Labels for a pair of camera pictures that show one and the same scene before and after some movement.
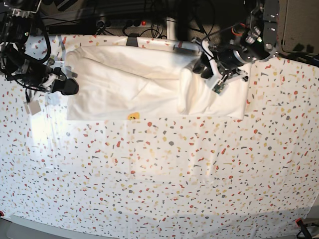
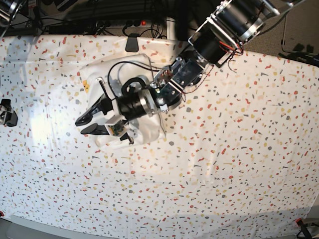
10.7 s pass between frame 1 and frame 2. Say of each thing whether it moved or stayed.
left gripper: moved
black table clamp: stayed
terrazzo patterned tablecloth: stayed
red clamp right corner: stayed
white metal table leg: stayed
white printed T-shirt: moved
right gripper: moved
